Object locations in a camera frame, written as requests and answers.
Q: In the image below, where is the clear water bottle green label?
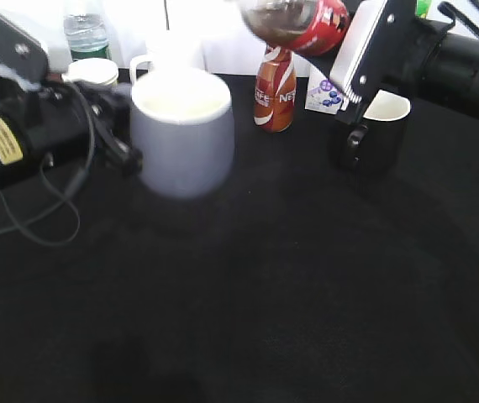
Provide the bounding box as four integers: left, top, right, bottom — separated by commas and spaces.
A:
63, 0, 111, 61

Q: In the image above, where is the grey ceramic mug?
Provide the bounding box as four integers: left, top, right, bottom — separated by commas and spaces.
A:
130, 68, 235, 200

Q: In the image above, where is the white blueberry milk carton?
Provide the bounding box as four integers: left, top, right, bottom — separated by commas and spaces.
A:
305, 65, 348, 115

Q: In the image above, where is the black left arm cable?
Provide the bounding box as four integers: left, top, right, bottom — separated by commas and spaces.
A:
0, 81, 97, 247

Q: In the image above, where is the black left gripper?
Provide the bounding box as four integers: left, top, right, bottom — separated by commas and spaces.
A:
23, 81, 143, 176

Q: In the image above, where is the cola bottle red label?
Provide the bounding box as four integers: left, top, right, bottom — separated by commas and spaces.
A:
237, 0, 351, 56

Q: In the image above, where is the white ceramic mug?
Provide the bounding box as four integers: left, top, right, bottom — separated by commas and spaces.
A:
129, 30, 207, 84

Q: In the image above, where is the green sprite bottle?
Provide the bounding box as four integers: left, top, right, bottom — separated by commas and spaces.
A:
415, 0, 432, 18

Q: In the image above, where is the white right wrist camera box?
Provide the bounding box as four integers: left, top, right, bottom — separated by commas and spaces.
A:
329, 1, 387, 104

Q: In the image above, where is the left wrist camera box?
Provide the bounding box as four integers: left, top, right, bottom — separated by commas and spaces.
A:
0, 8, 72, 92

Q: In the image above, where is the yellow paper cup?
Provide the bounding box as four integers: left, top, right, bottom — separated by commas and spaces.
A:
61, 58, 119, 86

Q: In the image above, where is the Nescafe coffee bottle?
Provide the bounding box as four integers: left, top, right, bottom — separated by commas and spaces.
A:
253, 44, 297, 133

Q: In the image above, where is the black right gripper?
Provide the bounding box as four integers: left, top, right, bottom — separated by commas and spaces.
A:
334, 0, 428, 126

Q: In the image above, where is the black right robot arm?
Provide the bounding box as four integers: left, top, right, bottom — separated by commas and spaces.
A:
329, 1, 479, 123

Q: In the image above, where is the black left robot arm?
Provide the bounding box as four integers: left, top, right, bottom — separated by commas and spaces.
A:
0, 78, 143, 200

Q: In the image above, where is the black ceramic mug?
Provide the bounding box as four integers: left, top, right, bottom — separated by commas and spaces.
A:
327, 90, 412, 178

